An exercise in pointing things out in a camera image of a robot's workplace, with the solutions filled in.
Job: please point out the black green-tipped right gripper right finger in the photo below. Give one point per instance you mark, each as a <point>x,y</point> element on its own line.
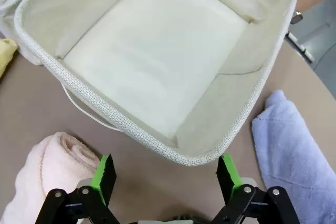
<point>228,179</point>

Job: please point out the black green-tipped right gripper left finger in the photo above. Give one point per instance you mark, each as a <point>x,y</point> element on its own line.
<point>106,182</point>

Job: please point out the pink towel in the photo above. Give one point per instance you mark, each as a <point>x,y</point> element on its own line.
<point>39,171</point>

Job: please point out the lavender blue towel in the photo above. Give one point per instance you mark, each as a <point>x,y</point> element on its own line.
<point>294,155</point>

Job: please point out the yellow rolled towel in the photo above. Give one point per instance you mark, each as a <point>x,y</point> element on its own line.
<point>6,53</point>

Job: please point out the small black silver-capped object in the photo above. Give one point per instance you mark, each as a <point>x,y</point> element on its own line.
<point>296,19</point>

